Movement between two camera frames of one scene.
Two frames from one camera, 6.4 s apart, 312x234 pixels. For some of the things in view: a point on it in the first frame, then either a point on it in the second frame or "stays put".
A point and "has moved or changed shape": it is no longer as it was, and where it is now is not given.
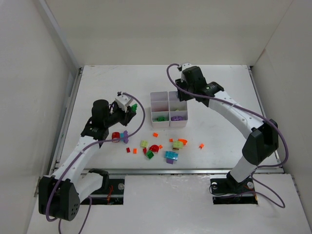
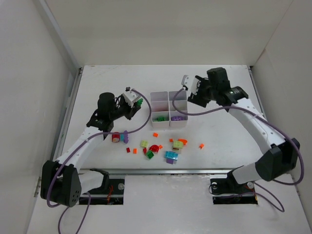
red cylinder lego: (115, 135) stays put
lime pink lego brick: (177, 145) stays put
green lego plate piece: (134, 107) has moved or changed shape
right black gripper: (182, 91) to (197, 98)
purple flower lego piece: (126, 136) stays put
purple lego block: (176, 118) stays put
